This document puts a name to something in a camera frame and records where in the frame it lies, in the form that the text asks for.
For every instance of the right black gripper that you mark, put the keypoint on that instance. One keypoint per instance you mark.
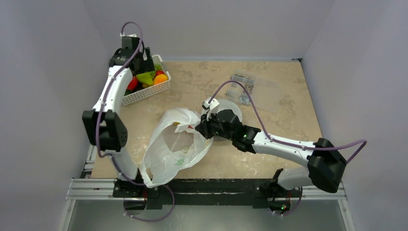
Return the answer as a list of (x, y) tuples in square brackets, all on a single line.
[(206, 126)]

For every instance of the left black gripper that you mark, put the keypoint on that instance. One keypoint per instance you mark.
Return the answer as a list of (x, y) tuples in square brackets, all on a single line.
[(147, 66)]

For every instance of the fake green pear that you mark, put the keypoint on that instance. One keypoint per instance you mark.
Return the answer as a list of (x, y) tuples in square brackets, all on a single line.
[(145, 78)]

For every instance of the fake red fruit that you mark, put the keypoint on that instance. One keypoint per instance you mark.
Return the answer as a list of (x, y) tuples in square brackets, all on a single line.
[(133, 84)]

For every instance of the fake orange fruit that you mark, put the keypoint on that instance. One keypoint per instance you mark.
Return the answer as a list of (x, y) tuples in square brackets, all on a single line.
[(160, 79)]

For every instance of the white plastic bag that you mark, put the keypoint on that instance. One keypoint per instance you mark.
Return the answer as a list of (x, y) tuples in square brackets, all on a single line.
[(174, 145)]

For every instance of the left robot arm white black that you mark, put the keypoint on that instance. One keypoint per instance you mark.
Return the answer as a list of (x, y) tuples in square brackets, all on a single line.
[(104, 128)]

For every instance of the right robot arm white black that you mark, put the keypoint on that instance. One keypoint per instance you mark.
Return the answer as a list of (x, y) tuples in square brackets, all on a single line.
[(320, 164)]

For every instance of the fake red peach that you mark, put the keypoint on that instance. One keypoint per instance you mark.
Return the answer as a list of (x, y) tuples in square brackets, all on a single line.
[(159, 72)]

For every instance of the white filament spool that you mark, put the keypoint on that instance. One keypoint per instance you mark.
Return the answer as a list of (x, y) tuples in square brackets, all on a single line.
[(226, 104)]

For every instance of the white plastic basket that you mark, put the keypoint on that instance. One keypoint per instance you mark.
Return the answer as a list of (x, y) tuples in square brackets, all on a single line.
[(144, 93)]

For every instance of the clear plastic screw box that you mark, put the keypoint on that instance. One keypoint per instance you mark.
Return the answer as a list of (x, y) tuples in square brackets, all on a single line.
[(265, 93)]

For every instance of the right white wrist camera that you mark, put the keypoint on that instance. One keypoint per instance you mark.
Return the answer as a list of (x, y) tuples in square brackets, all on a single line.
[(210, 106)]

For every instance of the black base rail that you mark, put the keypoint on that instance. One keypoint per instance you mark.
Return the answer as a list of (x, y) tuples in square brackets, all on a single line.
[(256, 193)]

